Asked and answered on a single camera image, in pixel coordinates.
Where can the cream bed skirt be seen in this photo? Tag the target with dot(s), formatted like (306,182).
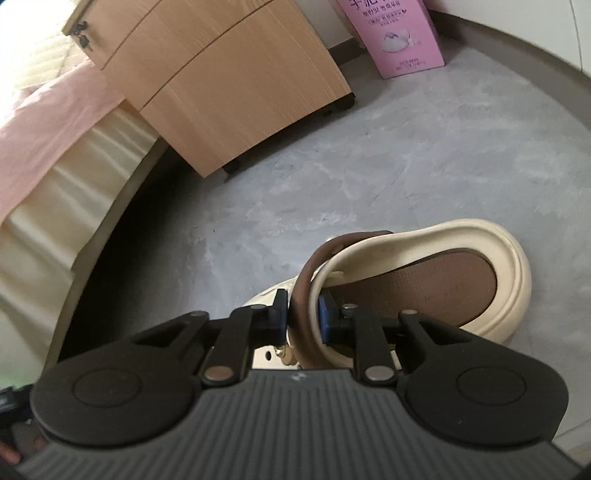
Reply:
(52,238)

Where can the cream clog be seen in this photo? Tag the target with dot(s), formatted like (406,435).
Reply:
(470,273)

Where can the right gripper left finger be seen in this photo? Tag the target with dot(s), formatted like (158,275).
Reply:
(135,389)

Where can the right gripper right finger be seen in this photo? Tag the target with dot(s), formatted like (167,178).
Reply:
(460,386)

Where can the person's left hand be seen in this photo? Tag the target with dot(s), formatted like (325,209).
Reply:
(21,441)

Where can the pink bed sheet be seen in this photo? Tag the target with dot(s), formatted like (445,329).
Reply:
(60,96)

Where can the pink milk carton box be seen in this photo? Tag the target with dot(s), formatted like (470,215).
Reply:
(398,34)

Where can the wooden drawer cabinet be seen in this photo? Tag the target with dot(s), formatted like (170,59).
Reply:
(213,78)

